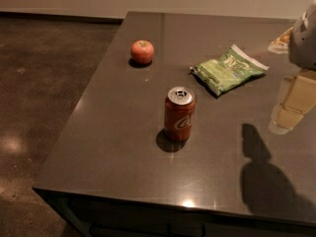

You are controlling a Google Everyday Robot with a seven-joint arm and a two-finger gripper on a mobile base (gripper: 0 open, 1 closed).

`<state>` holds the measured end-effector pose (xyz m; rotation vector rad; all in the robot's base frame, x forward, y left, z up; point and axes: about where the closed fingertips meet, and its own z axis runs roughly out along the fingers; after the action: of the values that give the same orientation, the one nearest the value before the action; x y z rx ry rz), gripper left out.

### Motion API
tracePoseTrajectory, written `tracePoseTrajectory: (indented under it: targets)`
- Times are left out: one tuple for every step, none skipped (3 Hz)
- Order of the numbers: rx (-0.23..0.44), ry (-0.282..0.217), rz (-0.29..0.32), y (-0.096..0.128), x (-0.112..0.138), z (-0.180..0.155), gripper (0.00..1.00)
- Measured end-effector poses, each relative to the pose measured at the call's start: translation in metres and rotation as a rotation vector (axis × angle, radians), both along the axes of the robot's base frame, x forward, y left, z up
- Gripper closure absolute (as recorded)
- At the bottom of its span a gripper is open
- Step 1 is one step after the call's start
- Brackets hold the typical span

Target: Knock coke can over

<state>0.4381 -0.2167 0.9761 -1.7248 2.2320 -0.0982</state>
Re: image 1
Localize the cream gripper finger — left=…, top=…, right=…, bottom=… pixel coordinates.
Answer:
left=269, top=69, right=316, bottom=135

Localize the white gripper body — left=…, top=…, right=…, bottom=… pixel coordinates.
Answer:
left=289, top=0, right=316, bottom=70

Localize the red coke can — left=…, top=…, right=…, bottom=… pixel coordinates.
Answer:
left=164, top=86, right=196, bottom=141

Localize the clear plastic snack wrapper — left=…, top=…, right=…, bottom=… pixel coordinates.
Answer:
left=268, top=28, right=293, bottom=54

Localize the green chip bag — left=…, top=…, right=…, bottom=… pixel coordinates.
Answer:
left=191, top=44, right=269, bottom=96

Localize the red apple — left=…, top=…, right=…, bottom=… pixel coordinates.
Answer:
left=130, top=39, right=154, bottom=64

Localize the dark table base frame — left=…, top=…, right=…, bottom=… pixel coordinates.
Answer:
left=35, top=188, right=316, bottom=237

